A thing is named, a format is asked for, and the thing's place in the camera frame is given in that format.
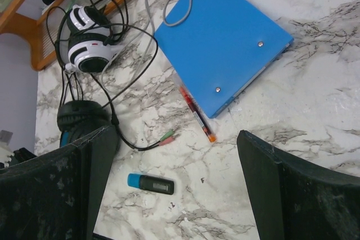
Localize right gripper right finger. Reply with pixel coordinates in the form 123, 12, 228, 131
237, 130, 359, 239

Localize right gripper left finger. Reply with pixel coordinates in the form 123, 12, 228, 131
1, 126, 118, 239

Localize black blue headphones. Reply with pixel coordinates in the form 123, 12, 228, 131
57, 100, 113, 147

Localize black white headphones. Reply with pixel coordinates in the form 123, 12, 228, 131
64, 5, 124, 73

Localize blue black highlighter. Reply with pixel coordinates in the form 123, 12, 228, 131
127, 174, 174, 195

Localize red pen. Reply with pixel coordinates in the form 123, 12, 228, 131
173, 74, 217, 143

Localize wooden shelf rack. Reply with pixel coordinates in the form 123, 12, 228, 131
0, 0, 143, 71

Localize blue notebook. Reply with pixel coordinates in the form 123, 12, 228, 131
155, 0, 293, 118

